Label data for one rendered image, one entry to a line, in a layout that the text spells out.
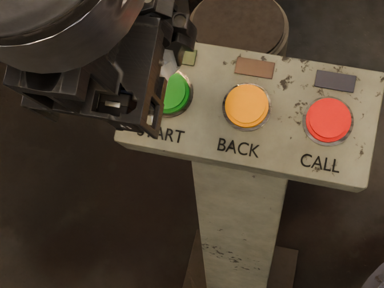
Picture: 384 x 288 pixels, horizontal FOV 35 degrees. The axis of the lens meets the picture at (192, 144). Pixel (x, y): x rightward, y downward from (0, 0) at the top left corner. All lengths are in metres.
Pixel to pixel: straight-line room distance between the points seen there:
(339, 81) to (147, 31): 0.27
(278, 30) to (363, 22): 0.72
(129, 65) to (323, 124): 0.26
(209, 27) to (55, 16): 0.51
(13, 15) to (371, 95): 0.42
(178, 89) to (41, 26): 0.35
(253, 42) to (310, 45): 0.67
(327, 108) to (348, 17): 0.88
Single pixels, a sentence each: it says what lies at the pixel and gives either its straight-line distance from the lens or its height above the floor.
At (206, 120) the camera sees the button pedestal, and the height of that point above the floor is 0.59.
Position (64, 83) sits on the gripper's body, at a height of 0.86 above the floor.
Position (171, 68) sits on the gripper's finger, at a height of 0.72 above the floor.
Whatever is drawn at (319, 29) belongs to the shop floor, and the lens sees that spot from 1.41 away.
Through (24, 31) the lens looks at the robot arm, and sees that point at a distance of 0.23.
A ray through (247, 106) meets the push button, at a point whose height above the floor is 0.61.
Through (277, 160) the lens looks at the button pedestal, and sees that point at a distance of 0.57.
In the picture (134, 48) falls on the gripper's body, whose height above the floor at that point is 0.82.
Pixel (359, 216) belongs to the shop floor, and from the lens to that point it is 1.20.
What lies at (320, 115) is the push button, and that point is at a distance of 0.57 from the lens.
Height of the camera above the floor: 1.09
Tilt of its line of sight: 62 degrees down
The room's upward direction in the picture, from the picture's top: 6 degrees counter-clockwise
